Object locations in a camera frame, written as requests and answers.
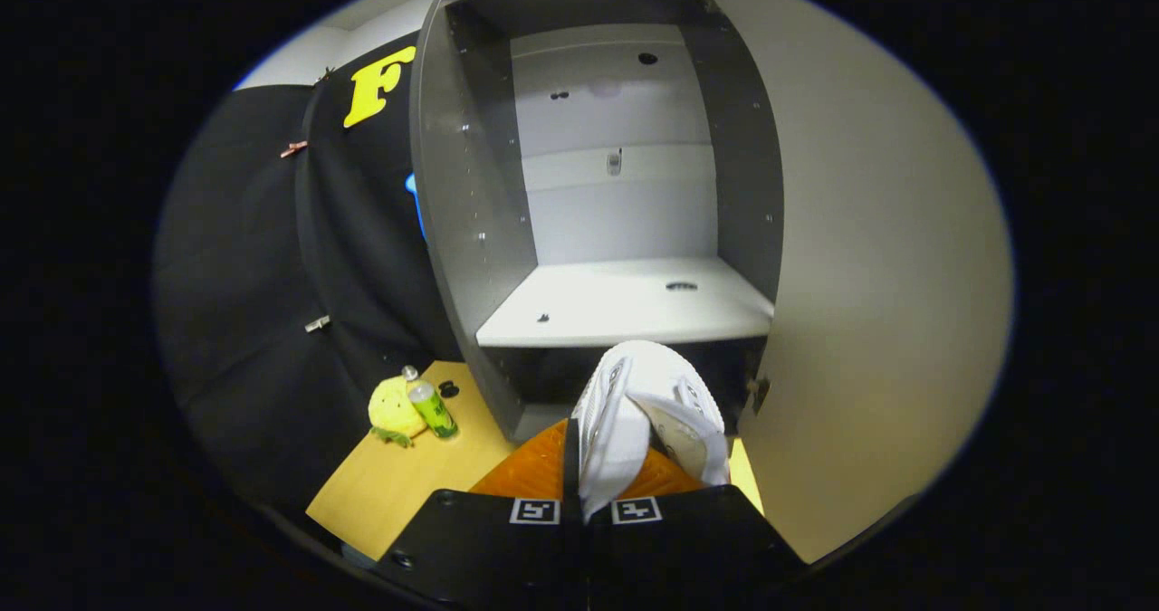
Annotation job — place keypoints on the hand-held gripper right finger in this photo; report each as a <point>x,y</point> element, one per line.
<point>706,539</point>

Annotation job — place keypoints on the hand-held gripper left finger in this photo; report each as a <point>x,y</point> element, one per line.
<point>572,466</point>

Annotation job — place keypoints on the white shoe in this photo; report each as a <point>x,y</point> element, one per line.
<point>625,421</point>

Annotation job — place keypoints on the grey shoe cabinet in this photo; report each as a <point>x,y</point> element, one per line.
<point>471,186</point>

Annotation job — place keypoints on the beige shoe cabinet door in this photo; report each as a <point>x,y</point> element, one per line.
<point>869,276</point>

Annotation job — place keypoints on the metal door hinge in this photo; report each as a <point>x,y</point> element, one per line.
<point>759,392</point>

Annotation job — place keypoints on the small black round object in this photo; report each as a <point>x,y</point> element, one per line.
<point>448,389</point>

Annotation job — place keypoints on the green drink bottle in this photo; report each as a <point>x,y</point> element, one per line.
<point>435,410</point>

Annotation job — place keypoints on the yellow plush toy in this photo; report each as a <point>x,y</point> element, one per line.
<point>394,407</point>

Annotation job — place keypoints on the silver clip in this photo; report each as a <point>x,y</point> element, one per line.
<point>317,323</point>

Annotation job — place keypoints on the black backdrop cloth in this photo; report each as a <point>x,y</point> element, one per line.
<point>253,276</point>

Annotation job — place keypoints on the pink clip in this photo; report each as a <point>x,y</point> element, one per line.
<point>292,149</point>

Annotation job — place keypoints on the black binder clip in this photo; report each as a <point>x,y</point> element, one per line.
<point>322,75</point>

